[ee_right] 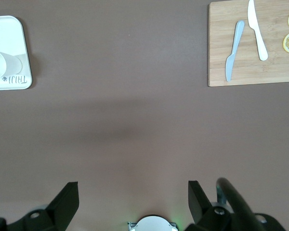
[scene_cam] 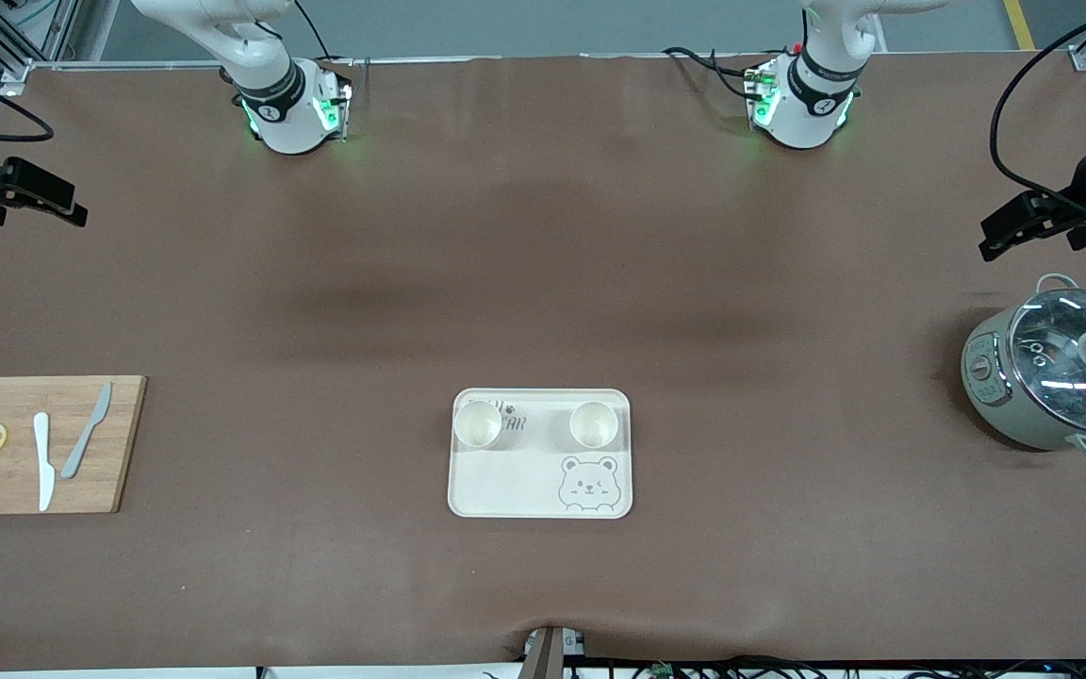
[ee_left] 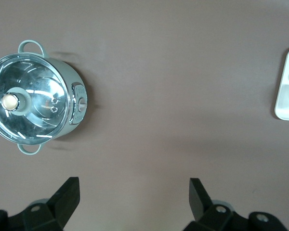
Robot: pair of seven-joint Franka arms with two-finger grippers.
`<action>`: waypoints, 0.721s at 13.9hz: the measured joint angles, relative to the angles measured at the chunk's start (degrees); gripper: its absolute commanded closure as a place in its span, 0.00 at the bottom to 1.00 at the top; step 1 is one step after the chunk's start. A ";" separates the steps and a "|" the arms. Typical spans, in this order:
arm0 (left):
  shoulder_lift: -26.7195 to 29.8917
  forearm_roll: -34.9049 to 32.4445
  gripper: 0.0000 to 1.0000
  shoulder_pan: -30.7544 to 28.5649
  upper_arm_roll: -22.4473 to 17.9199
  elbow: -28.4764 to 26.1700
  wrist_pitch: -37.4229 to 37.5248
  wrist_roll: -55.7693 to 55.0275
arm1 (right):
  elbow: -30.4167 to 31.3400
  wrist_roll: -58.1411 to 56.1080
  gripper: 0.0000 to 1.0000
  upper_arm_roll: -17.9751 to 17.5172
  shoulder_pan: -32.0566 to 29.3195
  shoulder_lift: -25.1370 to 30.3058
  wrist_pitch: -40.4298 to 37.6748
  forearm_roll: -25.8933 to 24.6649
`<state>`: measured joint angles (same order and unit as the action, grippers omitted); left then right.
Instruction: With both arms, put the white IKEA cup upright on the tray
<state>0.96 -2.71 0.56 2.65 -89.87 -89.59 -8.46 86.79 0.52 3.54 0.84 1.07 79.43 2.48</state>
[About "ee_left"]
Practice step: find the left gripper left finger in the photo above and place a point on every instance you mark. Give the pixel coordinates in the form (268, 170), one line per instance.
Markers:
(60, 207)

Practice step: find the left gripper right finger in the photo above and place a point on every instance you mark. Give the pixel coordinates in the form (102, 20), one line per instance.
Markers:
(207, 214)

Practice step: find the cream bear print tray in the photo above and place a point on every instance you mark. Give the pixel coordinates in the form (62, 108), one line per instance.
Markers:
(285, 106)

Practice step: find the glass pot lid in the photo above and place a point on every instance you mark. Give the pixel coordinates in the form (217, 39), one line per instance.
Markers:
(38, 96)

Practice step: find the brown table cover mat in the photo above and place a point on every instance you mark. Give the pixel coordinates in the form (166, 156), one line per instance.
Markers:
(159, 96)

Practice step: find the grey-green electric cooking pot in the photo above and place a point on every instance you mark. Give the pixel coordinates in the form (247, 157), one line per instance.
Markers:
(74, 79)

